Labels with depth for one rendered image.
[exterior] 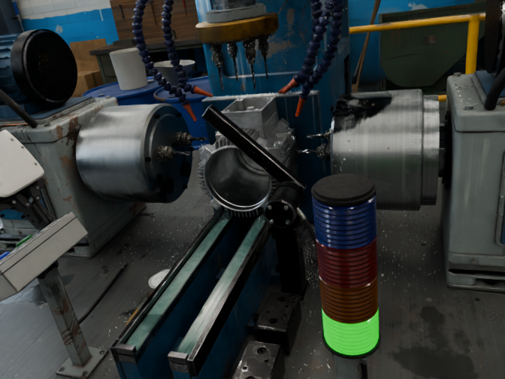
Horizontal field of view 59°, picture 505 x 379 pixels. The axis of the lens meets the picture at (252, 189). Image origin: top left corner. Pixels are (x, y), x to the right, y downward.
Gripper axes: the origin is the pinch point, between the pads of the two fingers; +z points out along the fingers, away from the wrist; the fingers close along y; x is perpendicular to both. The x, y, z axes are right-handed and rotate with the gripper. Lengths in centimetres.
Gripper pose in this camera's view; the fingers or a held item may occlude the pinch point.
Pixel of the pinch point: (37, 216)
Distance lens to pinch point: 85.7
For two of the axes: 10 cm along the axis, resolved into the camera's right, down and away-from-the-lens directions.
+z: 5.2, 8.2, 2.4
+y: 3.1, -4.4, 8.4
